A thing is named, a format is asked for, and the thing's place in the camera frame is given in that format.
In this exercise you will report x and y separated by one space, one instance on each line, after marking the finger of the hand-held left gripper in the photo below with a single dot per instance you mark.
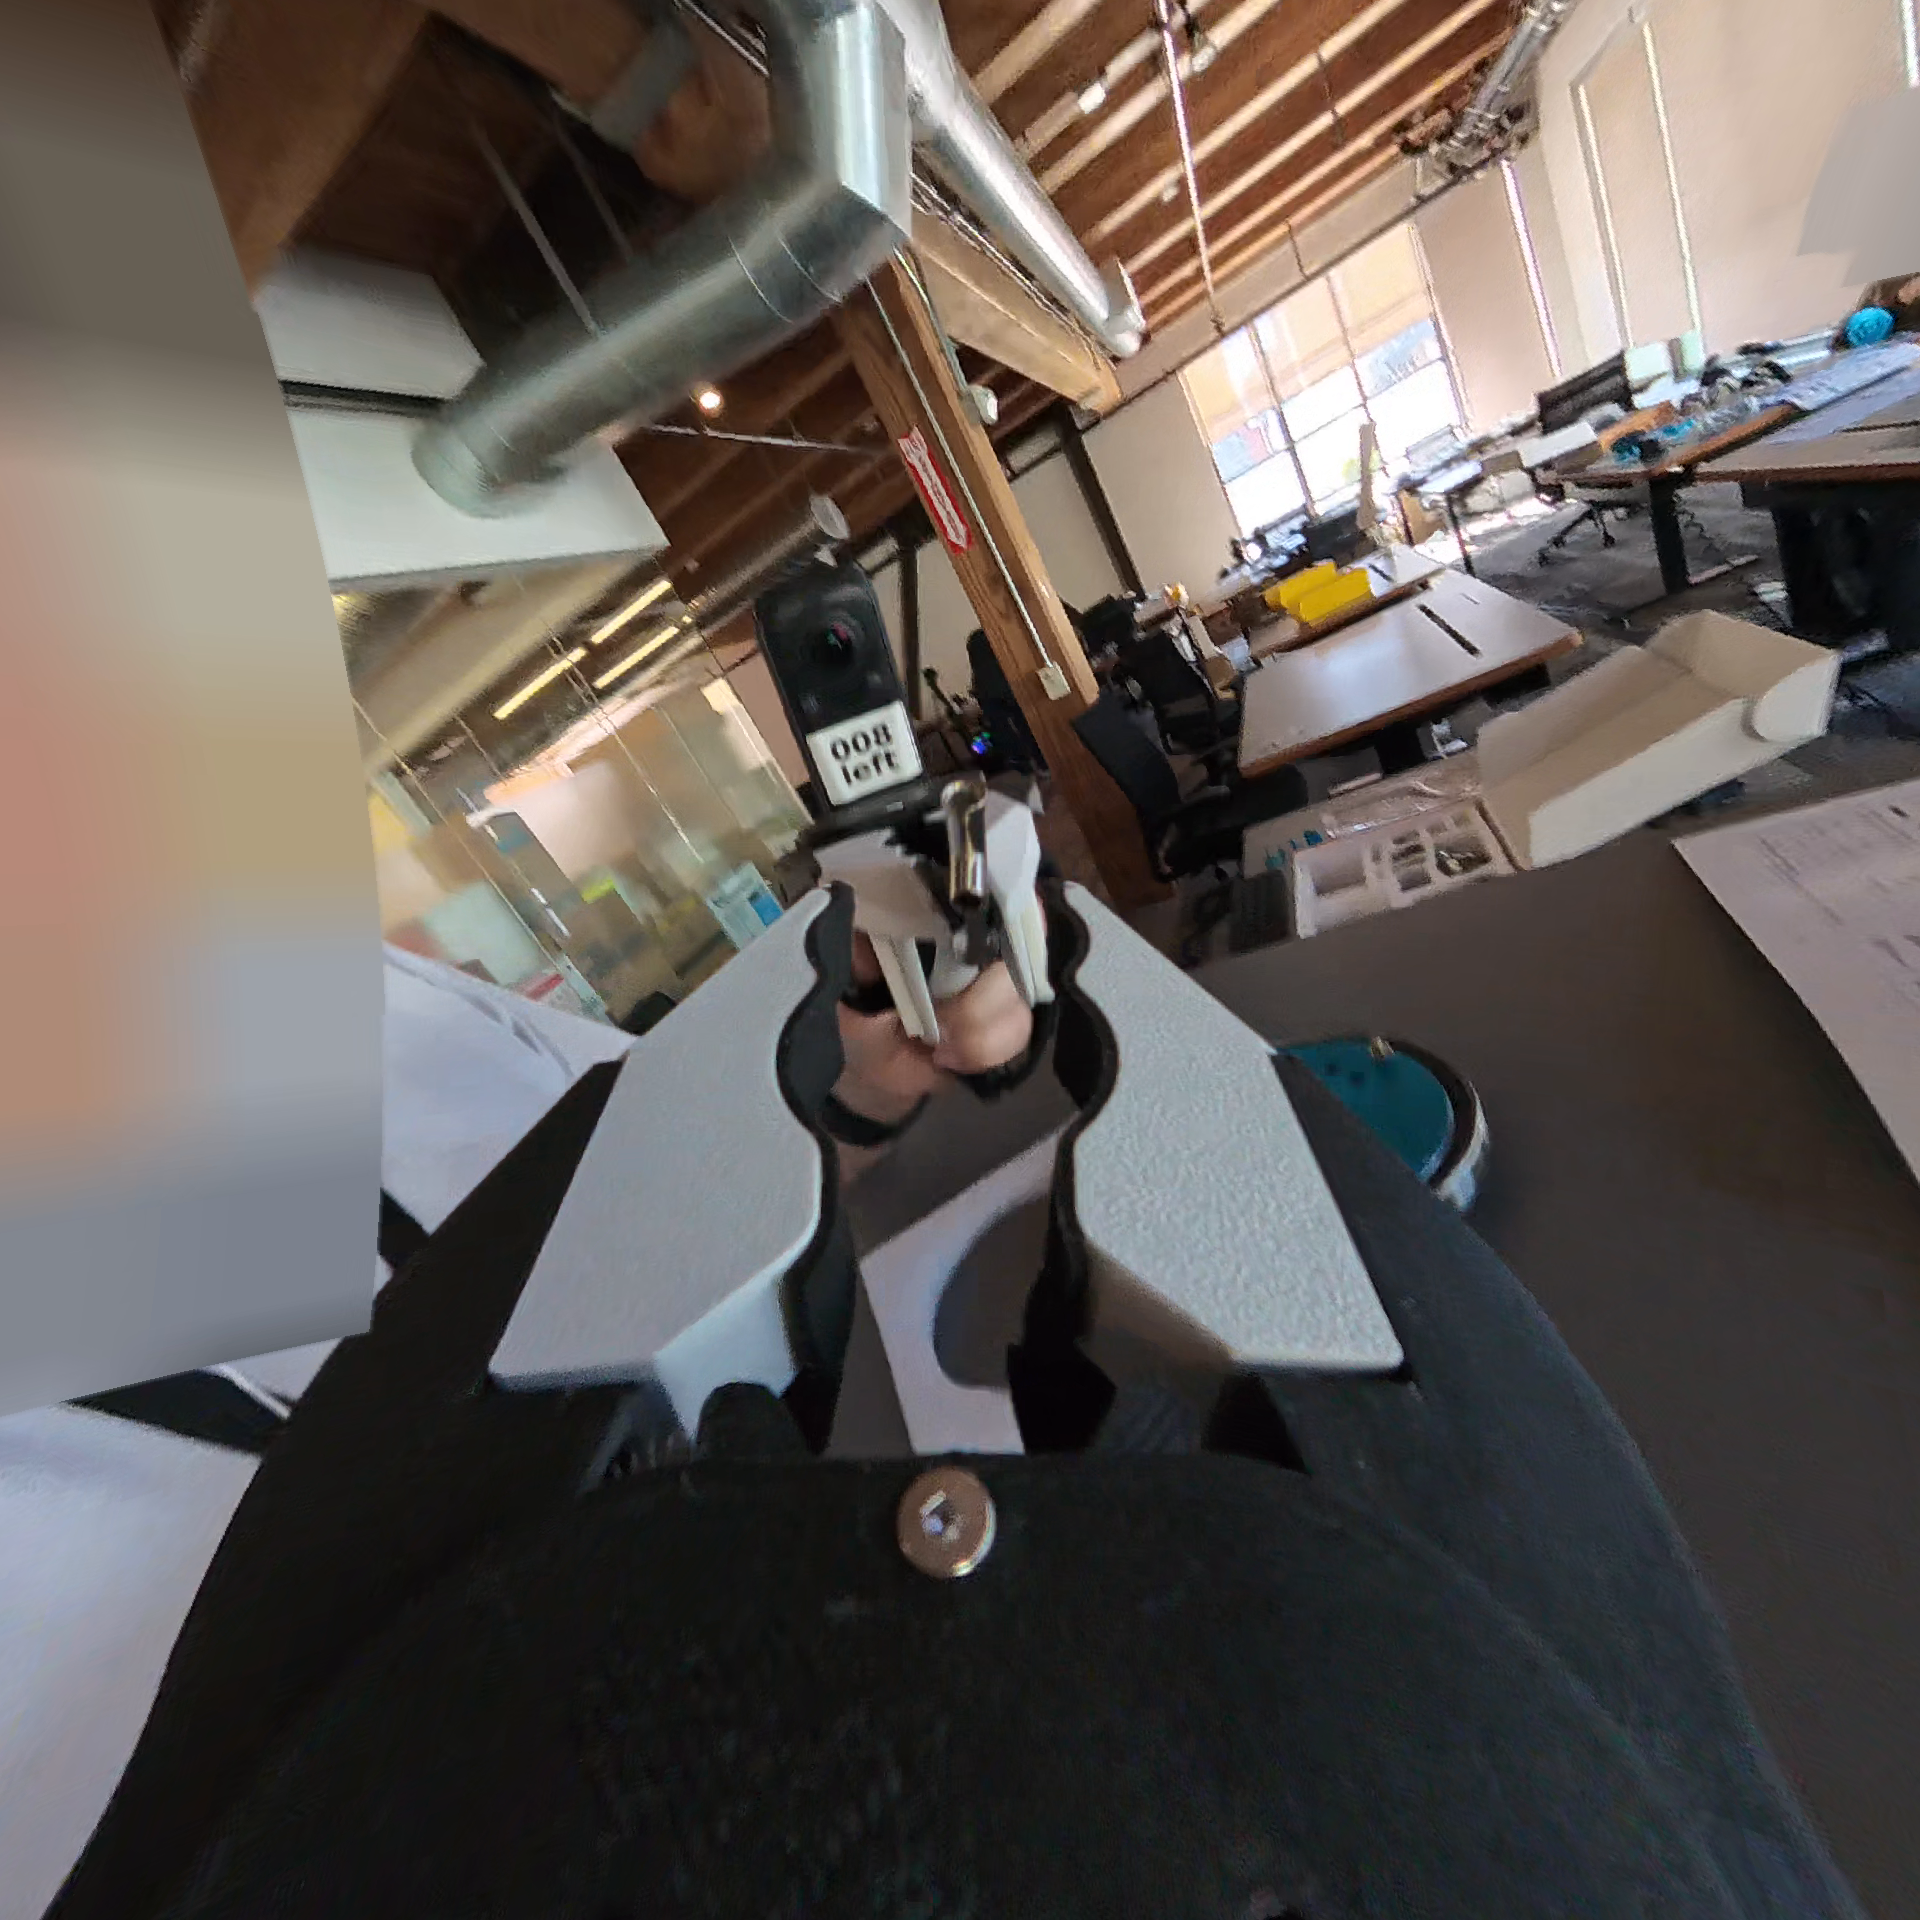
1021 884
892 893

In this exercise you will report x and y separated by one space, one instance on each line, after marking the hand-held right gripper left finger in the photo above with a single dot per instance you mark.
677 1201

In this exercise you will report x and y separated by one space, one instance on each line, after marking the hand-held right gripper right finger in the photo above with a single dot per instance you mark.
1230 1201

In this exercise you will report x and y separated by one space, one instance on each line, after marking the teal round metal disc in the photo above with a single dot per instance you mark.
1395 1116

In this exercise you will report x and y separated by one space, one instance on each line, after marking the person's left hand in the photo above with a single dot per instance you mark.
915 1072

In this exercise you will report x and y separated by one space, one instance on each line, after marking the black office chair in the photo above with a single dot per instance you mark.
1154 794

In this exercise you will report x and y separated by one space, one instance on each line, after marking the red sign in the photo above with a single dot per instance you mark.
933 486

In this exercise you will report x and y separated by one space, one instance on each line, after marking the white foam sheet with hole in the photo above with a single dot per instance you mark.
901 1290

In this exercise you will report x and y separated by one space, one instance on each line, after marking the wooden table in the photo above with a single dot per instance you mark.
1379 675

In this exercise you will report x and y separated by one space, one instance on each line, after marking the yellow bin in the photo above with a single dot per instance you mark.
1322 592

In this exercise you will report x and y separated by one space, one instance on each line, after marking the large window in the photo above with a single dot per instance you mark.
1322 375

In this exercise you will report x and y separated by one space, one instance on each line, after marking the orange white cardboard box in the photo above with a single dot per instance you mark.
1637 748

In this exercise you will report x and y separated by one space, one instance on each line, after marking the white instruction booklet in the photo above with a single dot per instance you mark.
1831 931

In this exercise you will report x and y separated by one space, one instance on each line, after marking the wooden post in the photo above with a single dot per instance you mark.
977 525

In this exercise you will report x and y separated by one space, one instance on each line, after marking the silver ventilation duct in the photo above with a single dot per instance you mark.
677 345

